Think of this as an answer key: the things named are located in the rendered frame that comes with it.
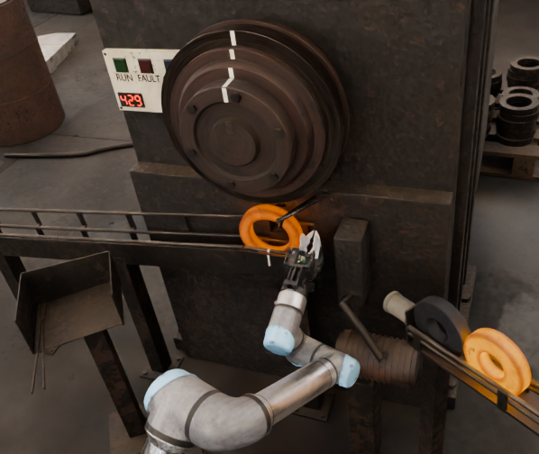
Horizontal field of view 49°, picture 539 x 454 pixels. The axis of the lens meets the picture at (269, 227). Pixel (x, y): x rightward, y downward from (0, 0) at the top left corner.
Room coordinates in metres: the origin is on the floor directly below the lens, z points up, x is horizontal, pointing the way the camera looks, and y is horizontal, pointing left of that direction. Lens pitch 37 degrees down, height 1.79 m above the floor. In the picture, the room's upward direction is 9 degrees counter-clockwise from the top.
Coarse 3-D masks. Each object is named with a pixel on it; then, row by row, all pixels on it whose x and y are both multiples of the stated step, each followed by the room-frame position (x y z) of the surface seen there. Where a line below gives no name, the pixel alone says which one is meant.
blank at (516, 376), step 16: (480, 336) 0.83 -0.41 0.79; (496, 336) 0.81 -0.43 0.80; (464, 352) 0.86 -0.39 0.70; (480, 352) 0.83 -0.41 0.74; (496, 352) 0.79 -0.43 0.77; (512, 352) 0.77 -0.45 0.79; (480, 368) 0.82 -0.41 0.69; (496, 368) 0.81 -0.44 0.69; (512, 368) 0.76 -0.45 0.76; (528, 368) 0.75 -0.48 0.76; (512, 384) 0.75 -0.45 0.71; (528, 384) 0.74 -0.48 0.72
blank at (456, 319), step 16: (416, 304) 0.99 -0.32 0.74; (432, 304) 0.95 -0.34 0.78; (448, 304) 0.94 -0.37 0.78; (416, 320) 0.99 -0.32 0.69; (432, 320) 0.97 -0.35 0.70; (448, 320) 0.91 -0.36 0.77; (464, 320) 0.90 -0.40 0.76; (432, 336) 0.95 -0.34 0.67; (448, 336) 0.90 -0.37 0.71; (464, 336) 0.88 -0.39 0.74
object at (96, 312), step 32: (96, 256) 1.41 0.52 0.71; (32, 288) 1.38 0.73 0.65; (64, 288) 1.39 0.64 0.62; (96, 288) 1.39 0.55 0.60; (32, 320) 1.29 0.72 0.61; (64, 320) 1.29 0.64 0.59; (96, 320) 1.26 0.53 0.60; (32, 352) 1.18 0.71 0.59; (96, 352) 1.27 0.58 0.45; (128, 384) 1.31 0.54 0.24; (128, 416) 1.27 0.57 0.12; (128, 448) 1.23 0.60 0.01
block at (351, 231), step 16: (352, 224) 1.26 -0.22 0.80; (368, 224) 1.26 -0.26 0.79; (336, 240) 1.22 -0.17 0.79; (352, 240) 1.20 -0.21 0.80; (368, 240) 1.24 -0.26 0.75; (336, 256) 1.22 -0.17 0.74; (352, 256) 1.19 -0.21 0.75; (368, 256) 1.24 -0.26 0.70; (336, 272) 1.22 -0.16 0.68; (352, 272) 1.20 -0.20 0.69; (368, 272) 1.23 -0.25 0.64; (352, 288) 1.20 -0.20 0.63; (368, 288) 1.23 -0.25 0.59
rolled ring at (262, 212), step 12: (264, 204) 1.36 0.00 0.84; (252, 216) 1.34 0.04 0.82; (264, 216) 1.33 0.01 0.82; (276, 216) 1.31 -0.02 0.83; (240, 228) 1.36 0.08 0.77; (252, 228) 1.38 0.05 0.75; (288, 228) 1.30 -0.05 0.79; (300, 228) 1.31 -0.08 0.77; (252, 240) 1.35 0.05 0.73; (264, 252) 1.34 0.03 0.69
